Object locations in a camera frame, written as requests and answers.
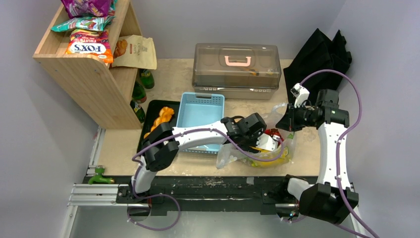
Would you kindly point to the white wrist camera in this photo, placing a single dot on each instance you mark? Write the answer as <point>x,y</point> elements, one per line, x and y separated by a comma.
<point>300,93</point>
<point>266,144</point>

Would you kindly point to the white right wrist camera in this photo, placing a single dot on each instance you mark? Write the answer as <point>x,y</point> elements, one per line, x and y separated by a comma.
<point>300,93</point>

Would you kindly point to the light blue plastic basket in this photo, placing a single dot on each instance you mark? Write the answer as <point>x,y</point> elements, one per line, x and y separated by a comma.
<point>199,123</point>

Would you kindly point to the teal snack bag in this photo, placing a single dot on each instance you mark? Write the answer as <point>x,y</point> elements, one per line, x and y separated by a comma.
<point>89,23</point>

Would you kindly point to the smoky clear storage box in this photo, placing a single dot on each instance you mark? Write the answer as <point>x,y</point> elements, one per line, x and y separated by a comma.
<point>258,81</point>

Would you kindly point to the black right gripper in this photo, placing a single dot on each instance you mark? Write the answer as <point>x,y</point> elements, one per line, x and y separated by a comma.
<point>291,116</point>

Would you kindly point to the black fabric tote bag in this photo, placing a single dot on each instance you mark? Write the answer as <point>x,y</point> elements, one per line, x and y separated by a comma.
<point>318,52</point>

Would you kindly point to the orange twisted bread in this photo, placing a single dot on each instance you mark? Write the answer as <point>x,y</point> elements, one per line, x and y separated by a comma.
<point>165,115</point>

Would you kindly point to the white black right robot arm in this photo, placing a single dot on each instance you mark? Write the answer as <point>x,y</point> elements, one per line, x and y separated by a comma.
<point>325,200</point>

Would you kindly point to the green glass bottle red label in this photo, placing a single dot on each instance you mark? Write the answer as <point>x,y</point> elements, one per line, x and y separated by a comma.
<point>139,94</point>

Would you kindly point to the purple snack bag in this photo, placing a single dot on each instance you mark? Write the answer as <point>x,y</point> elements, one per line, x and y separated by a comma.
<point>82,8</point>

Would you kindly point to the aluminium frame rail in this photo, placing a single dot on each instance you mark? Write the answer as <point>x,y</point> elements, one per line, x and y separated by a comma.
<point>93,195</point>

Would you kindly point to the black table front rail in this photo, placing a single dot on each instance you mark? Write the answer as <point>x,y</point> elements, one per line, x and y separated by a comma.
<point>262,195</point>

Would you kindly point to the Fox's candy bag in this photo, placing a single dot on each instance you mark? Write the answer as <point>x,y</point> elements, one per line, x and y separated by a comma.
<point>91,43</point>

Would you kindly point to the wooden shelf unit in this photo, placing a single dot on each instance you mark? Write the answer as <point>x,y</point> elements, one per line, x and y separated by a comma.
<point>103,92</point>

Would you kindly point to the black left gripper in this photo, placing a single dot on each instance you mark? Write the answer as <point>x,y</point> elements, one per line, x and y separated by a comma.
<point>248,147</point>

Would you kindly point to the clear plastic grocery bag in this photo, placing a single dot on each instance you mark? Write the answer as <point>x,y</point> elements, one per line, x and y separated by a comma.
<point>282,155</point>

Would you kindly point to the dark green tray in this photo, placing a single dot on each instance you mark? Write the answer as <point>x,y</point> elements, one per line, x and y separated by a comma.
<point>152,113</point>

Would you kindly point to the pink box handle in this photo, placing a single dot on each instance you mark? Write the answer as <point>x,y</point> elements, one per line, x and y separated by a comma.
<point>245,62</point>

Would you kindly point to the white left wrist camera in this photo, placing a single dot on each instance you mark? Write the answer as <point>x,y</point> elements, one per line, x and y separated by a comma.
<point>266,144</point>

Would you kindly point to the red lychee bunch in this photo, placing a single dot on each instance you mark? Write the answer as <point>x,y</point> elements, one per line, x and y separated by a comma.
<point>274,134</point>

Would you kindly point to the beige cassava chips bag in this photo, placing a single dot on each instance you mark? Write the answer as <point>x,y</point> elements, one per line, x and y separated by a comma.
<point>135,51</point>

